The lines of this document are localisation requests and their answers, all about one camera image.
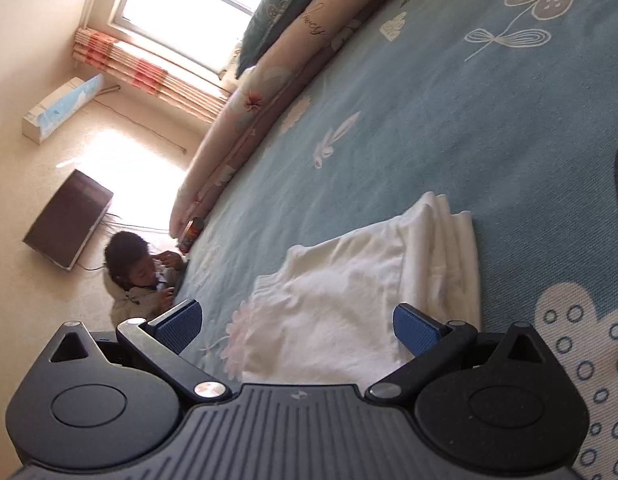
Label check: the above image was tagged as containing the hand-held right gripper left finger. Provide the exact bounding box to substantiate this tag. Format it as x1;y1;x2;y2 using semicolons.
49;299;235;405

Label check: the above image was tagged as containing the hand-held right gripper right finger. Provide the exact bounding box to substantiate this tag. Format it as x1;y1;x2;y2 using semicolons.
364;302;554;405

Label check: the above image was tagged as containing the white printed t-shirt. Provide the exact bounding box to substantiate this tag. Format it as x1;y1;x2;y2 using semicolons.
241;191;482;386

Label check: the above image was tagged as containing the red chips can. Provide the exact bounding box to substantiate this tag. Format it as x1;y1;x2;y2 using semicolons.
176;216;206;253

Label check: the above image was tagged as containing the pink floral quilt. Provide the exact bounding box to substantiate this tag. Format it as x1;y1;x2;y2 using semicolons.
169;0;425;238

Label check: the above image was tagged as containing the white and blue carton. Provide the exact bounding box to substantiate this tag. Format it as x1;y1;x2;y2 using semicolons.
22;74;105;145

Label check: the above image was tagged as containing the striped orange curtain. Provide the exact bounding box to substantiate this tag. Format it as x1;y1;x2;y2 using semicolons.
72;27;230;123

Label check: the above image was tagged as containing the window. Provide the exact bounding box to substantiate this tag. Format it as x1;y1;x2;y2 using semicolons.
109;0;285;81

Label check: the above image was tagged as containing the green pillow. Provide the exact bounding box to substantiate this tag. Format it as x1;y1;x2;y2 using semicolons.
236;0;345;76

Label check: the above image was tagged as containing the wall television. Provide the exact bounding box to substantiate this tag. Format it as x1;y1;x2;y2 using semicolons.
23;169;114;272

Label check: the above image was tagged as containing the thin wall cable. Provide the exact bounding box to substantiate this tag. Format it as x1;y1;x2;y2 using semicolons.
92;97;186;154

